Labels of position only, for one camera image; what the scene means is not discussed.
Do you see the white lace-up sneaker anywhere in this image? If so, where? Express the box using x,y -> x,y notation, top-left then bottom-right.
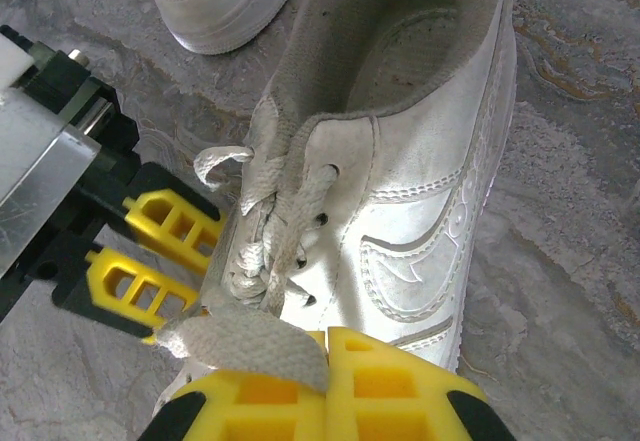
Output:
151,0 -> 310,57
151,0 -> 520,415

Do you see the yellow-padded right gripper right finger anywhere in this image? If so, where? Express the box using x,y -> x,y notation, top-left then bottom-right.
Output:
324,325 -> 516,441

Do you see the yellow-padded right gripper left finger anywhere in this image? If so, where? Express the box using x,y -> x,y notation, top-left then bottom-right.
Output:
137,368 -> 331,441

